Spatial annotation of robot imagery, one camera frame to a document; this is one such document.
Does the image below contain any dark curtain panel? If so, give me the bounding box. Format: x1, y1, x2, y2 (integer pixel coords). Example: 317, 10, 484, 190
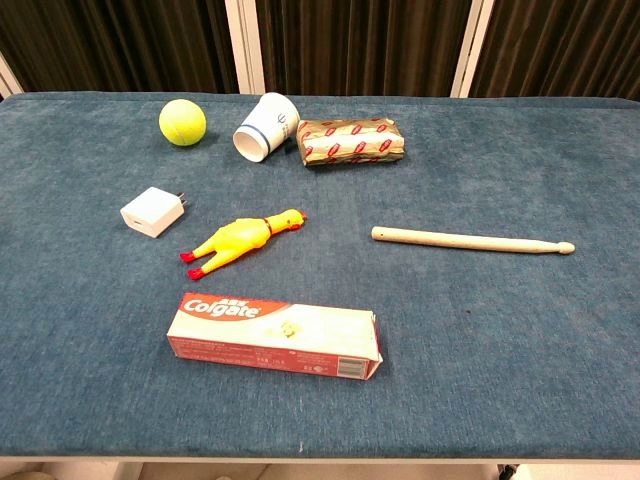
256, 0, 474, 98
0, 0, 239, 95
469, 0, 640, 102

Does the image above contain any white plug charger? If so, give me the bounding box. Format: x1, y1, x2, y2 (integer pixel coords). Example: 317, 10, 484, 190
119, 186, 190, 240

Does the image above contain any red patterned snack packet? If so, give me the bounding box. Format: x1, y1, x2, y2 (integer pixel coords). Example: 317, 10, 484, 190
295, 116, 406, 169

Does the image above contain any white paper cup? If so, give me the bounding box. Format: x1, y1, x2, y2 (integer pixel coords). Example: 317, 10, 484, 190
232, 92, 301, 164

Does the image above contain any blue table cloth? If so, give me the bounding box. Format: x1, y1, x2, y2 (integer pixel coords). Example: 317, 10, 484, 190
0, 91, 640, 459

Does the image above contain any yellow rubber chicken toy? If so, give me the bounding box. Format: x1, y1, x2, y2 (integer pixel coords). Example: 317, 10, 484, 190
179, 208, 309, 281

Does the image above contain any yellow tennis ball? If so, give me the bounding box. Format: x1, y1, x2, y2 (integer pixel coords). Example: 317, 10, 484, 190
158, 98, 208, 147

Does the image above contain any white frame post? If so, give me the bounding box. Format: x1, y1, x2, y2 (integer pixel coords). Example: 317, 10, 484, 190
449, 0, 496, 99
0, 52, 24, 100
224, 0, 267, 95

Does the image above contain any Colgate toothpaste box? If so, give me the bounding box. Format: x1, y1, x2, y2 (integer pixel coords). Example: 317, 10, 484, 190
166, 292, 385, 382

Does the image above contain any wooden drumstick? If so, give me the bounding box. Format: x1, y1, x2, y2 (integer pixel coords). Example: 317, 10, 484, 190
371, 225, 576, 257

